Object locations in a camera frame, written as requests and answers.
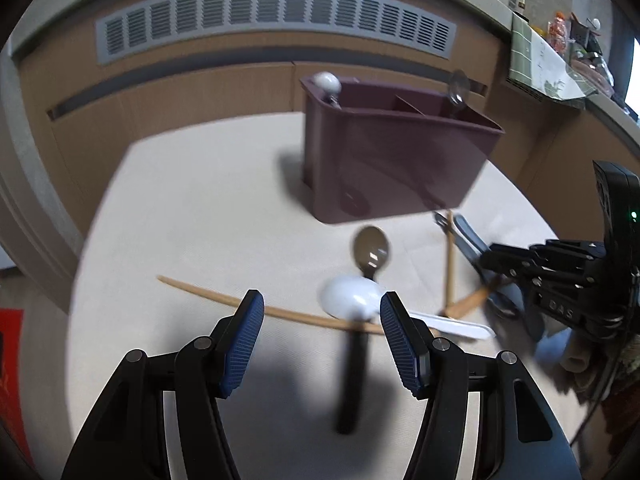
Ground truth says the white round-headed ladle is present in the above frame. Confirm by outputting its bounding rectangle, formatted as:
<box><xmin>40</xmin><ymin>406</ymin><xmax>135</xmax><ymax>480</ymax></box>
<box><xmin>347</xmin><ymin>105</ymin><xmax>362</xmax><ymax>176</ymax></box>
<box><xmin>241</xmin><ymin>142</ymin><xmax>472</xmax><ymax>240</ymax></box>
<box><xmin>310</xmin><ymin>72</ymin><xmax>343</xmax><ymax>109</ymax></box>

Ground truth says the black cable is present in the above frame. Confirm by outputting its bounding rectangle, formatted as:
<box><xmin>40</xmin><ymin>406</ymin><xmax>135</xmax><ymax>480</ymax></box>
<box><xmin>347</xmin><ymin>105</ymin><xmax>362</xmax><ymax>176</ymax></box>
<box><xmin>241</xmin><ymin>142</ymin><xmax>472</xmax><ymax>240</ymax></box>
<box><xmin>570</xmin><ymin>340</ymin><xmax>632</xmax><ymax>456</ymax></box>

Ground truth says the person's right hand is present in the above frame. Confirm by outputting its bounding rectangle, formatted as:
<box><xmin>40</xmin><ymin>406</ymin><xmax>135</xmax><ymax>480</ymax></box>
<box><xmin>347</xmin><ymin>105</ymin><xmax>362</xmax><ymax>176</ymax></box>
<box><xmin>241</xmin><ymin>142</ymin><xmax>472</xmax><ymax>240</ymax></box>
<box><xmin>559</xmin><ymin>331</ymin><xmax>640</xmax><ymax>406</ymax></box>

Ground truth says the black-handled metal spoon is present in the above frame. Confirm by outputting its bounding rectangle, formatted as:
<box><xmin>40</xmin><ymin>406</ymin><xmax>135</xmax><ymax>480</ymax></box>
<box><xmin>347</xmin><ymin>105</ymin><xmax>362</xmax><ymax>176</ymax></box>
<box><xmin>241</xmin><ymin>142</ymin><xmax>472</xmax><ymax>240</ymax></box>
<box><xmin>336</xmin><ymin>225</ymin><xmax>391</xmax><ymax>436</ymax></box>

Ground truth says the wooden chopstick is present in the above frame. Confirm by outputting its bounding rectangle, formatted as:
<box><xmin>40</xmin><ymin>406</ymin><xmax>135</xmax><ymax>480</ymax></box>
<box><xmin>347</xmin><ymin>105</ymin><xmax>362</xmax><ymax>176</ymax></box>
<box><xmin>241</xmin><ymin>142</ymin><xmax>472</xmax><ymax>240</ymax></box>
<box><xmin>157</xmin><ymin>275</ymin><xmax>386</xmax><ymax>336</ymax></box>
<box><xmin>445</xmin><ymin>210</ymin><xmax>457</xmax><ymax>311</ymax></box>

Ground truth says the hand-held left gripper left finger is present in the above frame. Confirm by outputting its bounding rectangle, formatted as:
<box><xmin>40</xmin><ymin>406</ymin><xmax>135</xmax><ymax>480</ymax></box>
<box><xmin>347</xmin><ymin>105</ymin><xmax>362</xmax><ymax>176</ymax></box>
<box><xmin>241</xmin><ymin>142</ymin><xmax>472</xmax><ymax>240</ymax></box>
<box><xmin>60</xmin><ymin>290</ymin><xmax>265</xmax><ymax>480</ymax></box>

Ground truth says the blue-grey utensil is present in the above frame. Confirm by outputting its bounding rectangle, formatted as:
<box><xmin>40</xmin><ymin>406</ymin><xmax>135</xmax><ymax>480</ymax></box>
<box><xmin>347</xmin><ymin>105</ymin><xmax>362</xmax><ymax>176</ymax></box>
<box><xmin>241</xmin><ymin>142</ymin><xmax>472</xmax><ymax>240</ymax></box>
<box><xmin>452</xmin><ymin>214</ymin><xmax>563</xmax><ymax>366</ymax></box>

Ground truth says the red chili bottle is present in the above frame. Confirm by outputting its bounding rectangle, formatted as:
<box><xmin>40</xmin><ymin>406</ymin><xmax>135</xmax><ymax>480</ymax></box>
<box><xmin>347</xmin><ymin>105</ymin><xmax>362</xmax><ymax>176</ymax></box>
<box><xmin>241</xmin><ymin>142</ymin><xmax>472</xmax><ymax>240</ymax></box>
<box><xmin>547</xmin><ymin>12</ymin><xmax>568</xmax><ymax>53</ymax></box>

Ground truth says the maroon plastic utensil holder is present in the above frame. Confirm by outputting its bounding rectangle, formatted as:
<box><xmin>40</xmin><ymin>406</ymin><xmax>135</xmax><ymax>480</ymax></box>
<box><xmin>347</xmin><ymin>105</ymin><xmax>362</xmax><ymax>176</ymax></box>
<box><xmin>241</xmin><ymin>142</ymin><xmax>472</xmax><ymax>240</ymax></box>
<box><xmin>299</xmin><ymin>76</ymin><xmax>505</xmax><ymax>225</ymax></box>

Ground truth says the green checked cloth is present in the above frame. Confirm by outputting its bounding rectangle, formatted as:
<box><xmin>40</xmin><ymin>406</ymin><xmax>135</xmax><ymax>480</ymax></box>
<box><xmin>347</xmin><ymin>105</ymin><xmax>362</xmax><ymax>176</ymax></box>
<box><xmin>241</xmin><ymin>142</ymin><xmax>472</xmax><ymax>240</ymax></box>
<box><xmin>507</xmin><ymin>12</ymin><xmax>586</xmax><ymax>108</ymax></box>

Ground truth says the red panel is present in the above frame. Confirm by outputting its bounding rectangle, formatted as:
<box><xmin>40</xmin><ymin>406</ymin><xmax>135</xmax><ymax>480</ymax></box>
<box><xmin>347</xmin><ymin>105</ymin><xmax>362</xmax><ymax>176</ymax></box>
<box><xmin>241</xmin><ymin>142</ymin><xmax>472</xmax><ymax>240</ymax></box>
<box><xmin>0</xmin><ymin>309</ymin><xmax>25</xmax><ymax>446</ymax></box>

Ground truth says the dark box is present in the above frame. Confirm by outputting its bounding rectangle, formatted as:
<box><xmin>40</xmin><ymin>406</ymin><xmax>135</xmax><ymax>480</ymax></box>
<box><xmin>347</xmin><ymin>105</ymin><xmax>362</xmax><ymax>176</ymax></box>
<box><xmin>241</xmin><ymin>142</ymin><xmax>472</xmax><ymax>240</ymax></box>
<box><xmin>570</xmin><ymin>12</ymin><xmax>601</xmax><ymax>48</ymax></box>

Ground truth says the grey cabinet vent grille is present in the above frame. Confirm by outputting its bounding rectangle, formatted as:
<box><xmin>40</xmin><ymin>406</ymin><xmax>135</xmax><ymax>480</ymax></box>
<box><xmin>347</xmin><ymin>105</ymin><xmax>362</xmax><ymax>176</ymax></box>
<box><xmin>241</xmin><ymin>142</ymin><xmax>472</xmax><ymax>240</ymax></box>
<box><xmin>95</xmin><ymin>0</ymin><xmax>457</xmax><ymax>65</ymax></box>

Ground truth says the wooden spoon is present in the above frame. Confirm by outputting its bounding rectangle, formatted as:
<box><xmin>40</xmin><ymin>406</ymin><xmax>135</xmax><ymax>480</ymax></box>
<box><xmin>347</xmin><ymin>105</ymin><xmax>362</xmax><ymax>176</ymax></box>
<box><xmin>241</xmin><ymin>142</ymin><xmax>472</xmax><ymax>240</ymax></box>
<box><xmin>440</xmin><ymin>280</ymin><xmax>501</xmax><ymax>318</ymax></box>

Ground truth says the grey metal fork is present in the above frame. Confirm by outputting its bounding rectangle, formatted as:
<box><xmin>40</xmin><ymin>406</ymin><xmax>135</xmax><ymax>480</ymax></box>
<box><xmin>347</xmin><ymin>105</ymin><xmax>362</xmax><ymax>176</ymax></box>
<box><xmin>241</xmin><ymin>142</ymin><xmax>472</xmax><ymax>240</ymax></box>
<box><xmin>432</xmin><ymin>211</ymin><xmax>523</xmax><ymax>318</ymax></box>

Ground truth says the shiny metal spoon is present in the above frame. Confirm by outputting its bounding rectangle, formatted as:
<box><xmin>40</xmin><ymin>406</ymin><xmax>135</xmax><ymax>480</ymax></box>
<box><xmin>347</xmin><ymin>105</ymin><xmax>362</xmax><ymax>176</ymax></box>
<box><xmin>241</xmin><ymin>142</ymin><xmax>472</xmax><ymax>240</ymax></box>
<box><xmin>447</xmin><ymin>71</ymin><xmax>472</xmax><ymax>108</ymax></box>

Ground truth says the white plastic spoon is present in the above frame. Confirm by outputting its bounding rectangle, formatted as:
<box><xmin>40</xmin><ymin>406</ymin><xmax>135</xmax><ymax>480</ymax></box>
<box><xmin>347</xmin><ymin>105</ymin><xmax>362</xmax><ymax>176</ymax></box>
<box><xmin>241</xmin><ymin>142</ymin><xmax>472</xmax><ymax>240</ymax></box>
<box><xmin>320</xmin><ymin>274</ymin><xmax>497</xmax><ymax>341</ymax></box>

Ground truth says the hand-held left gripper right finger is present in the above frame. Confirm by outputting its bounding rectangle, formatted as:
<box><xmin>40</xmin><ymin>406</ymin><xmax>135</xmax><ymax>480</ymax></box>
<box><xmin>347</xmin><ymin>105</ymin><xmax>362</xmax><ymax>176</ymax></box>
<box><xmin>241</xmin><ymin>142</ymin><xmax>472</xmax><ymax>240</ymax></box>
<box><xmin>380</xmin><ymin>291</ymin><xmax>583</xmax><ymax>480</ymax></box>

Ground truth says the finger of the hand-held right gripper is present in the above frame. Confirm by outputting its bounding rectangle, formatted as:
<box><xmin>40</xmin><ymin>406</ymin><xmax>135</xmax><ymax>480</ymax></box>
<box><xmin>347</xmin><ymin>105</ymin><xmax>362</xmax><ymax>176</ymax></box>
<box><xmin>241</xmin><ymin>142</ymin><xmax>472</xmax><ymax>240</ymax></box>
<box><xmin>479</xmin><ymin>244</ymin><xmax>601</xmax><ymax>286</ymax></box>
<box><xmin>527</xmin><ymin>239</ymin><xmax>608</xmax><ymax>263</ymax></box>

